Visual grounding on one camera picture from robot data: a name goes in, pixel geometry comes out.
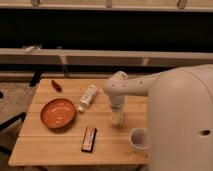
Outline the white sponge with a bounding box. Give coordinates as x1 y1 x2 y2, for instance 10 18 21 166
111 110 123 125

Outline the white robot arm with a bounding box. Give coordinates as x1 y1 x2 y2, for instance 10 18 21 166
103 64 213 171

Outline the orange ceramic bowl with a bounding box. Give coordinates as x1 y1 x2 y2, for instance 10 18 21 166
40 98 76 129

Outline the white plastic bottle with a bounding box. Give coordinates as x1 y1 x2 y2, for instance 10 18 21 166
78 85 98 113

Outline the black candy bar packet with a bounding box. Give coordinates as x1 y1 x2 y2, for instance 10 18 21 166
81 127 97 153

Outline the white paper cup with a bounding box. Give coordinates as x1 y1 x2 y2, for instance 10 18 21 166
129 127 148 152

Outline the wooden table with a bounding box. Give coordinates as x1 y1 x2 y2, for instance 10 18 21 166
9 79 148 166

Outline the red chili pepper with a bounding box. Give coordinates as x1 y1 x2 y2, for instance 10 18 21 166
51 80 62 92

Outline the black chair leg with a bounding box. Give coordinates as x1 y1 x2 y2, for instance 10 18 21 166
0 112 26 131

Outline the long grey railing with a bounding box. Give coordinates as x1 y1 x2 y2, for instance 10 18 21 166
0 47 213 67

